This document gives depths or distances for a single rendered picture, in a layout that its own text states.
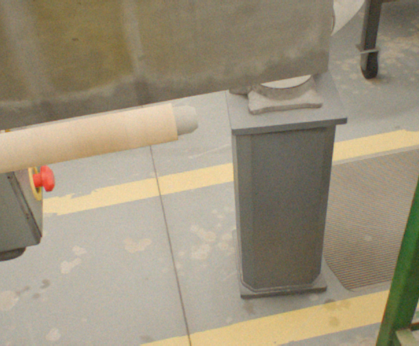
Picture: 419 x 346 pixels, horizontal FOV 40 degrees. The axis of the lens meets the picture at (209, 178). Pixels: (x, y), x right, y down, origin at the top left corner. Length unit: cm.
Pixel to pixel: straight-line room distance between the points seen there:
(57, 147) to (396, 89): 232
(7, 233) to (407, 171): 172
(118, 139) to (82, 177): 187
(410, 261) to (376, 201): 82
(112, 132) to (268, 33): 23
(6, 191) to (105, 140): 34
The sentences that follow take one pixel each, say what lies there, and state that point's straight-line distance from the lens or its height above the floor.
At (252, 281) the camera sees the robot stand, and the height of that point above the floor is 7.
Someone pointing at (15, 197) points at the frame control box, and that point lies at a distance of 81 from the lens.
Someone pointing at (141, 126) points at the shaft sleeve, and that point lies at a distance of 48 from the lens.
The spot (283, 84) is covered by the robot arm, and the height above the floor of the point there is 77.
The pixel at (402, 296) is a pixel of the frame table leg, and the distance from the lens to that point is 147.
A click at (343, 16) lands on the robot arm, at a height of 85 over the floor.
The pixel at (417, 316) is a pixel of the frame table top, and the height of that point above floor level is 22.
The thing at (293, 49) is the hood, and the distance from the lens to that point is 29.
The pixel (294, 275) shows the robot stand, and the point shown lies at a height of 8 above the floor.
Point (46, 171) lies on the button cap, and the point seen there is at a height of 99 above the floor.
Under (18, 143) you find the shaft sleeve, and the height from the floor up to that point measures 126.
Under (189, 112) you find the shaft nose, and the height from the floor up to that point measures 126.
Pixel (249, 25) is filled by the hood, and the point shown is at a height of 142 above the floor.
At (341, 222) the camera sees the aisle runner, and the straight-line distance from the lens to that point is 208.
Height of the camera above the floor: 156
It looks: 44 degrees down
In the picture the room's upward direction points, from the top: 6 degrees counter-clockwise
